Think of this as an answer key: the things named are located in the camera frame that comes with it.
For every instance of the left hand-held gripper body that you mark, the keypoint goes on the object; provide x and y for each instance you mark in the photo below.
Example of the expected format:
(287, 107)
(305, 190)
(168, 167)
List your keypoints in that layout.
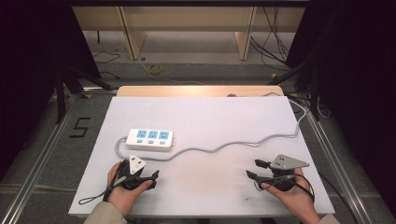
(135, 164)

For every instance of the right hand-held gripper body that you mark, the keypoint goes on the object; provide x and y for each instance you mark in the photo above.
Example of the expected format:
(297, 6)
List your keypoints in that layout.
(286, 162)

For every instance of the person's left hand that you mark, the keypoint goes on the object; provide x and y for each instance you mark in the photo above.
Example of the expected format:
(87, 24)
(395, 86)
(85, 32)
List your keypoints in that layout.
(124, 197)

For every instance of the person's right hand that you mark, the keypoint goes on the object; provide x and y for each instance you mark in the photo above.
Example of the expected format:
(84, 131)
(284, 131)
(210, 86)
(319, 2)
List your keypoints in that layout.
(292, 199)

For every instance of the white power strip blue sockets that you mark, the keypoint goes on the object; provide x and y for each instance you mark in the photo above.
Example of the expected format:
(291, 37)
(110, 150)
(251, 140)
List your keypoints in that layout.
(151, 140)

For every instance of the white table mat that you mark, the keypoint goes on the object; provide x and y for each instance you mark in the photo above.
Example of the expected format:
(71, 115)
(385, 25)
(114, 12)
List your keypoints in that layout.
(205, 121)

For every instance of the black metal stand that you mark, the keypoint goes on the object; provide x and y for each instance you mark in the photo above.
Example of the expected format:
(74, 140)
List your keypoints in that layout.
(313, 84)
(63, 87)

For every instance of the yellow tape roll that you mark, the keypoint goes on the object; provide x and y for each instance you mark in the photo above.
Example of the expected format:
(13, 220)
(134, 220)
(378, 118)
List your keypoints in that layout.
(154, 68)

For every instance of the black curtain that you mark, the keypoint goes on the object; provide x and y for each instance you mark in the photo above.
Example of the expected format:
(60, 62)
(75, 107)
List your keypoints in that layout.
(355, 77)
(34, 71)

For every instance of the light wooden shelf unit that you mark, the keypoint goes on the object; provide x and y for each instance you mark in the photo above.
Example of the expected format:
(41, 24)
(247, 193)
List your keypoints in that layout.
(186, 21)

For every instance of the aluminium floor rail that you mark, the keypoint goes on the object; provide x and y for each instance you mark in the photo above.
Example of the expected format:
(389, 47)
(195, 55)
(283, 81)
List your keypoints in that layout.
(37, 161)
(336, 168)

